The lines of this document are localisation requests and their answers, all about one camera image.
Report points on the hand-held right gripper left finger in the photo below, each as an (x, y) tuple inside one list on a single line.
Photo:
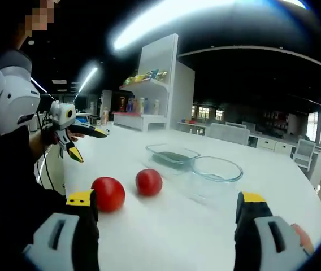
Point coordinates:
[(61, 240)]

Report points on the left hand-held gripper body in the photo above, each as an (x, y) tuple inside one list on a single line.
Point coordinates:
[(63, 114)]

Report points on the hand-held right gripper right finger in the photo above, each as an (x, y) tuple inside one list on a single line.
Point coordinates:
[(270, 245)]

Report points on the red tomato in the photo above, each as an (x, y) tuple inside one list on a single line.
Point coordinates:
[(148, 182), (109, 194)]

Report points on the round glass storage container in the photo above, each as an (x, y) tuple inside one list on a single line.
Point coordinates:
[(220, 180)]

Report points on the green cucumber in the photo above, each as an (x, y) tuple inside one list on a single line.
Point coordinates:
[(170, 157)]

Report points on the rectangular glass storage container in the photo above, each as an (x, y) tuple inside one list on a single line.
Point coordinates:
[(190, 153)]

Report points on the person's left hand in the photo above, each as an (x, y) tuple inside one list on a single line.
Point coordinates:
[(48, 138)]

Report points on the small black and white ball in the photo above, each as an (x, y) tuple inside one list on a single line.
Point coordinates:
[(108, 131)]

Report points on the ceiling light strip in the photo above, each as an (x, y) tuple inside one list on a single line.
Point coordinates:
[(160, 19), (87, 80)]

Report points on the blue label bottle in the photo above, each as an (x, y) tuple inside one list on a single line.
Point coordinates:
[(130, 104)]

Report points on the white chest-worn device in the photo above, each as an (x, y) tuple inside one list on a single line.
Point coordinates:
[(10, 101)]

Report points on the cream bottle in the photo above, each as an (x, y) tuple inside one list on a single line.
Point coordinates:
[(141, 105), (156, 107)]

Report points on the person in black clothes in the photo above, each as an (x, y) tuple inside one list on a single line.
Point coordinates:
[(8, 203)]

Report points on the pile of colourful snack packets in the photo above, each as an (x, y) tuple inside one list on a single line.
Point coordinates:
[(145, 76)]

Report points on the row of white low cabinets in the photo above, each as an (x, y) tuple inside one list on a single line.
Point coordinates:
[(270, 145)]

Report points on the white display shelf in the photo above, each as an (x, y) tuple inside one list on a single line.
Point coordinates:
[(157, 56)]

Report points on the white table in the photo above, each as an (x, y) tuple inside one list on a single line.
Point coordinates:
[(163, 234)]

